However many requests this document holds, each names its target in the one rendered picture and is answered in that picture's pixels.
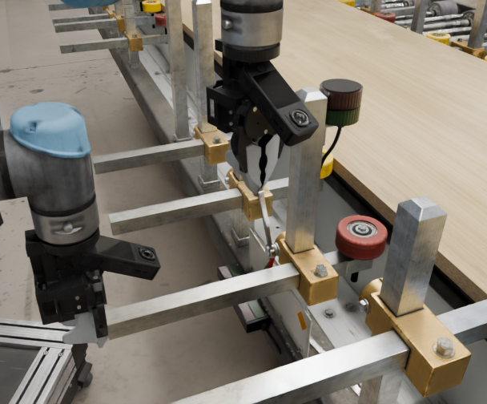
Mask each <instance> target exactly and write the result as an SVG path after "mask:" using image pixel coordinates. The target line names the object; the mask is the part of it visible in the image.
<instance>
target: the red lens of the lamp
mask: <svg viewBox="0 0 487 404"><path fill-rule="evenodd" d="M325 81H326V80H325ZM323 82H324V81H323ZM323 82H321V83H320V89H319V91H320V92H321V93H323V94H324V95H325V96H326V97H327V98H328V103H327V107H329V108H333V109H340V110H346V109H353V108H356V107H359V106H360V105H361V100H362V94H363V86H362V85H361V84H360V86H361V89H360V90H359V91H357V92H353V93H336V92H331V91H327V90H325V89H324V88H323V87H322V83H323Z"/></svg>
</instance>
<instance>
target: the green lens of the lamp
mask: <svg viewBox="0 0 487 404"><path fill-rule="evenodd" d="M359 117H360V106H359V107H358V108H356V109H354V110H351V111H334V110H330V109H327V111H326V120H325V123H326V124H328V125H332V126H339V127H343V126H350V125H353V124H355V123H357V122H358V121H359Z"/></svg>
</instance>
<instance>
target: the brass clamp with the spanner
mask: <svg viewBox="0 0 487 404"><path fill-rule="evenodd" d="M285 233H286V231H284V232H282V233H281V234H279V235H278V237H277V238H276V240H275V242H276V243H277V244H278V245H279V248H280V256H279V258H278V262H279V264H280V265H285V264H288V263H293V265H294V266H295V268H296V269H297V271H298V272H299V274H300V280H299V288H296V289H297V290H298V292H299V293H300V295H301V296H302V298H303V299H304V301H305V302H306V303H307V305H308V306H311V305H316V304H319V303H322V302H326V301H330V300H333V299H336V293H337V287H338V281H339V274H338V273H337V272H336V270H335V269H334V268H333V267H332V266H331V265H330V264H329V262H328V261H327V260H326V259H325V257H324V256H323V255H322V253H321V252H320V251H319V249H318V248H317V247H316V246H315V245H314V244H313V248H312V249H309V250H305V251H302V252H296V253H294V252H293V251H292V250H291V249H290V247H289V246H288V244H287V243H286V242H285ZM322 264H323V265H325V266H326V267H327V271H328V275H327V276H326V277H317V276H316V275H315V274H314V270H315V269H316V266H317V265H322Z"/></svg>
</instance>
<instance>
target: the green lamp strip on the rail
mask: <svg viewBox="0 0 487 404"><path fill-rule="evenodd" d="M228 268H229V269H230V270H231V273H232V275H233V277H238V276H242V273H241V272H240V270H239V268H238V266H237V265H236V264H232V265H228ZM248 304H249V305H250V307H251V309H252V311H253V313H254V314H255V316H256V319H260V318H262V317H266V315H264V311H263V310H262V309H261V307H260V304H259V303H258V301H257V300H254V301H248Z"/></svg>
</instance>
